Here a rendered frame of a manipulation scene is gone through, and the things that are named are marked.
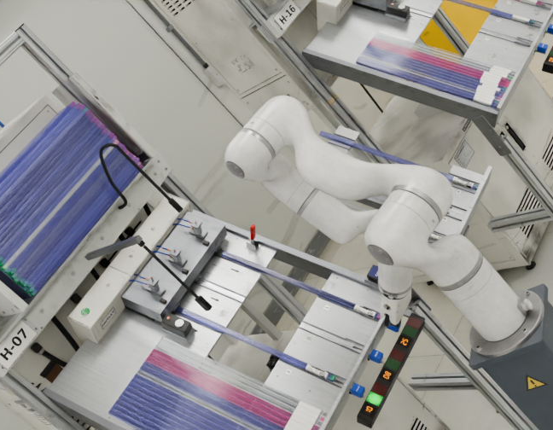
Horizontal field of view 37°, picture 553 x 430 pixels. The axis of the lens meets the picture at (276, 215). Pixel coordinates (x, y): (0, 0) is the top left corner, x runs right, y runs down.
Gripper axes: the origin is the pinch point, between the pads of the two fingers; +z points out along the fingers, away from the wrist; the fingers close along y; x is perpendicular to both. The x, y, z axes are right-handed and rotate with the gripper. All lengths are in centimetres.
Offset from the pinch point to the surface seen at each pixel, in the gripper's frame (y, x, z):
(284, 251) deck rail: 8.0, 38.1, 1.3
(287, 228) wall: 124, 118, 167
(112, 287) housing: -28, 72, -6
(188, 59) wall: 152, 186, 92
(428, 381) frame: 10.5, -7.4, 46.4
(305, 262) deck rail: 8.0, 31.2, 2.7
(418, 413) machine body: 5, -7, 59
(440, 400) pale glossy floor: 27, -7, 90
